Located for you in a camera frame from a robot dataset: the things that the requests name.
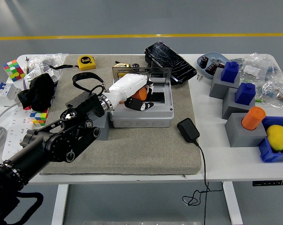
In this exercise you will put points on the blue-grey dish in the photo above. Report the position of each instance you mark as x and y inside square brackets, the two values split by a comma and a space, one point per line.
[216, 56]

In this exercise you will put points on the colourful puzzle cube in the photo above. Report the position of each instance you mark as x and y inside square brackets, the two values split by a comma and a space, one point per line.
[13, 70]
[39, 117]

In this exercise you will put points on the yellow square tape measure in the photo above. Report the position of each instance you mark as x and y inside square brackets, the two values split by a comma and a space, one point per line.
[86, 63]

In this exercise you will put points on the black plastic case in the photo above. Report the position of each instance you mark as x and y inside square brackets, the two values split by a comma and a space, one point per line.
[147, 59]

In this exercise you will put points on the blue plastic bin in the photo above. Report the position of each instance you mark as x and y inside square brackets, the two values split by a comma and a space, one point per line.
[266, 152]

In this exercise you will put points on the transparent hinged box lid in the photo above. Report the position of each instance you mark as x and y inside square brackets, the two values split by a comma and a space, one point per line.
[160, 70]

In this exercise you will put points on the white table leg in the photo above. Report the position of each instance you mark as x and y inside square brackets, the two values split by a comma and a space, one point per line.
[60, 206]
[234, 206]

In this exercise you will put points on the clear plastic bag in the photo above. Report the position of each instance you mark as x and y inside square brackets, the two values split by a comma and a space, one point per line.
[49, 59]

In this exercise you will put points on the small metal part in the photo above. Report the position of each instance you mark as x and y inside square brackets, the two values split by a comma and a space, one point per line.
[217, 62]

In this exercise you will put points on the grey electrical junction box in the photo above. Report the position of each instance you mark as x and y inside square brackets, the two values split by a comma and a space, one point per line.
[141, 119]

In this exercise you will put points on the small white plastic module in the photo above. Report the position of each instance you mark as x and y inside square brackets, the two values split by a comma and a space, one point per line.
[55, 73]

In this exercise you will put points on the white printed packet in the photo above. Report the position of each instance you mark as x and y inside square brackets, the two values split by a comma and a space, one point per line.
[35, 73]

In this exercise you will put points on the grey-brown fabric mat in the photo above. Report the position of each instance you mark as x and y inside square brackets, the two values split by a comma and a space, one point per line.
[143, 154]

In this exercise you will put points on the grey block with round hole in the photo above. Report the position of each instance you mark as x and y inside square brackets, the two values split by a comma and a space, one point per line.
[103, 131]

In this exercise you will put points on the grey holder block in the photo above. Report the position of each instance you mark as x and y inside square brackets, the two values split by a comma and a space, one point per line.
[242, 138]
[217, 87]
[230, 106]

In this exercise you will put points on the white circuit breaker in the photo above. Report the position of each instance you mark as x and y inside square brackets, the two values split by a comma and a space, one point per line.
[5, 93]

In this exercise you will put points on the white power strip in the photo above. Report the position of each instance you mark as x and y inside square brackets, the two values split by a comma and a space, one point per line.
[14, 124]

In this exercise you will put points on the orange cylinder battery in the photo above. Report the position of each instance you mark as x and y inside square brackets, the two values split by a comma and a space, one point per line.
[252, 118]
[140, 93]

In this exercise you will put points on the black table control panel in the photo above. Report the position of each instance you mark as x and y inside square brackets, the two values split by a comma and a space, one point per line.
[268, 183]

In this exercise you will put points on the dark red capacitor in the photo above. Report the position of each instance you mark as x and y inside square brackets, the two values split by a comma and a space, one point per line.
[211, 68]

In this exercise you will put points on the clear bag of small parts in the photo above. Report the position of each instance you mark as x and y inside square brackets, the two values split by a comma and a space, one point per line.
[275, 91]
[256, 68]

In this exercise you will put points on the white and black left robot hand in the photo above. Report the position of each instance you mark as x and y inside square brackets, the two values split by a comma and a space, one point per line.
[129, 84]

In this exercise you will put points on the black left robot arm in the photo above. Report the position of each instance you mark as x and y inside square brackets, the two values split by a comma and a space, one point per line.
[61, 143]

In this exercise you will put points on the blue plastic block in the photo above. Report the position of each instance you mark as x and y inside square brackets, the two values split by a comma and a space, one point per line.
[230, 72]
[244, 93]

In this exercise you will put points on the small green part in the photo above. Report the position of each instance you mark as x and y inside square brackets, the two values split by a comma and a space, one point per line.
[258, 100]

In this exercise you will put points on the black power adapter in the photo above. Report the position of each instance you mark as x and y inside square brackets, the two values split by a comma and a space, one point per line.
[188, 130]

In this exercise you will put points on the small black capacitor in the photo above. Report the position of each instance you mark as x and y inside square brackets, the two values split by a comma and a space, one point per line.
[135, 65]

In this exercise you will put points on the black cloth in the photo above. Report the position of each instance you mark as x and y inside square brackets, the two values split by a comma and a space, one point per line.
[38, 91]

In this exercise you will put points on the yellow lemon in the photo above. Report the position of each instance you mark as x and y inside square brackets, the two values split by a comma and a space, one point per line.
[277, 138]

